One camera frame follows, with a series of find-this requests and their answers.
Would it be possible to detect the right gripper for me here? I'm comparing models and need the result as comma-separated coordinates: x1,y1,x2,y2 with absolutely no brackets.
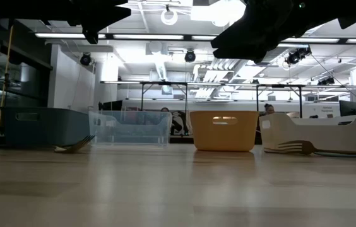
211,0,324,63

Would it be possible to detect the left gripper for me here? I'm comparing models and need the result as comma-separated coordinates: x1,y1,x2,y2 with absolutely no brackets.
48,0,131,44

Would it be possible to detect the long ceiling light strip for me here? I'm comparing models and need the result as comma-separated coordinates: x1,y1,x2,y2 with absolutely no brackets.
34,32,356,44

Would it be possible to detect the person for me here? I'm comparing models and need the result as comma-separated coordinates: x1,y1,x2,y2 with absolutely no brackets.
263,103,276,116
160,107,187,136

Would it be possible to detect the yellow plastic bin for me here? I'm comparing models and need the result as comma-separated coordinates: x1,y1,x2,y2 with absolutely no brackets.
189,110,260,152

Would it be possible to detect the black computer monitor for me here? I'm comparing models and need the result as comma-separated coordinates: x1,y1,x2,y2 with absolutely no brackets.
338,100,356,117
98,100,124,112

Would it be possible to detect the white plastic bin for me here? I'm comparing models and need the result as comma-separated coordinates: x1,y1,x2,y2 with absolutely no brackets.
259,112,356,152

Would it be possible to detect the clear plastic bin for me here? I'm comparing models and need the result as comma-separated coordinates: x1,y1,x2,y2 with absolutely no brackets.
88,110,173,148

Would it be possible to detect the teal plastic bin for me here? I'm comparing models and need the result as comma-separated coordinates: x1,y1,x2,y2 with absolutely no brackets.
3,107,90,148

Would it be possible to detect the silver ventilation duct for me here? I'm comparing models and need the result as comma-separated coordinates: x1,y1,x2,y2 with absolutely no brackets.
259,47,292,66

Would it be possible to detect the black ceiling camera cluster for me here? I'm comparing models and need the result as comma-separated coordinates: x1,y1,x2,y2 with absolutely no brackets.
285,46,312,66

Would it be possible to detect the white hanging ring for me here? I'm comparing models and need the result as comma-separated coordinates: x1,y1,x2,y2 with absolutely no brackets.
160,4,179,26

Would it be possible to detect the black metal frame rig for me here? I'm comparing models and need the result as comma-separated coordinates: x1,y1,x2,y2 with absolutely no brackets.
255,83,305,119
101,80,223,112

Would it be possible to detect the black aluminium table frame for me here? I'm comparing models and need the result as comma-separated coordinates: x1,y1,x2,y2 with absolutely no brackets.
0,134,356,151

